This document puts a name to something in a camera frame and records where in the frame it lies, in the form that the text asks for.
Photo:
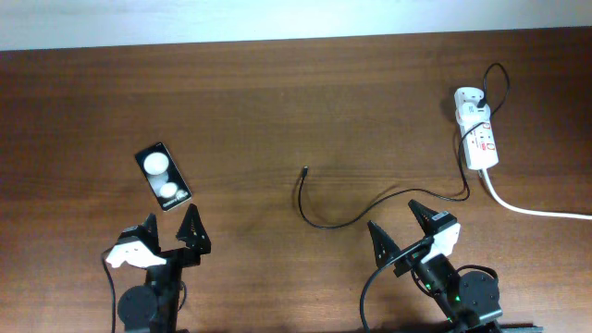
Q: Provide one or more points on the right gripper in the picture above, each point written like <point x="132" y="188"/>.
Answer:
<point x="411" y="256"/>

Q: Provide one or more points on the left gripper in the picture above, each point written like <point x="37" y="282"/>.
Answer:
<point x="199" y="242"/>

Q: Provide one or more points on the black smartphone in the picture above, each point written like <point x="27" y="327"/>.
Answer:
<point x="163" y="176"/>

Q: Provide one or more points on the white power strip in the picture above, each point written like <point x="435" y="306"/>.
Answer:
<point x="478" y="140"/>

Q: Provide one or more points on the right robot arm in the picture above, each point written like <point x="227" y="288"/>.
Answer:
<point x="469" y="296"/>

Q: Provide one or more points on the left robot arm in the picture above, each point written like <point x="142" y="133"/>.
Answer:
<point x="153" y="306"/>

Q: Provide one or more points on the white USB charger adapter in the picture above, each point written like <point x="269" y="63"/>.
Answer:
<point x="469" y="114"/>

